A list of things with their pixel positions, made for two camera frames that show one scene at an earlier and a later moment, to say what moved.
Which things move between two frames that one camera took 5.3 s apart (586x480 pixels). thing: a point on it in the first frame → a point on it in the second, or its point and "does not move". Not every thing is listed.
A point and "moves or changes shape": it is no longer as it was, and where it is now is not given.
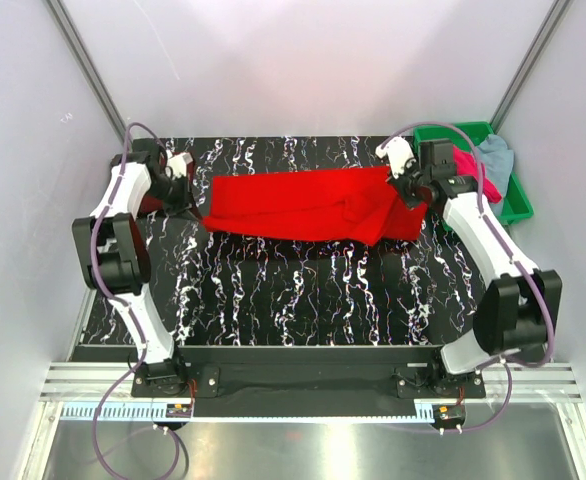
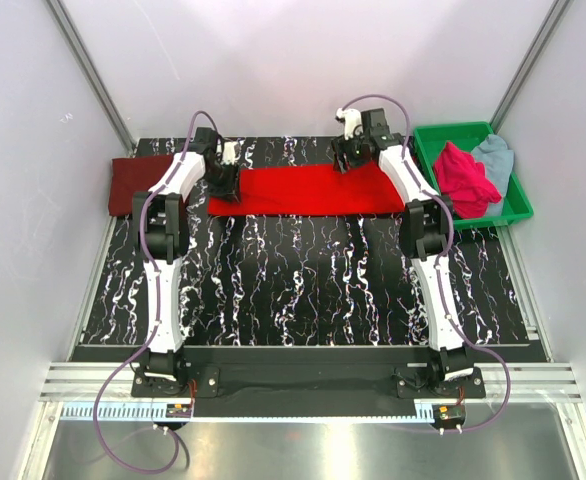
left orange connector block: x=179 y=410 does not move
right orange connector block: x=449 y=412 does not move
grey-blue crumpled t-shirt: x=498 y=162 does not move
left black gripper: x=184 y=200 → x=231 y=187
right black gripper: x=397 y=183 → x=341 y=145
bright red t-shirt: x=366 y=205 moves or changes shape
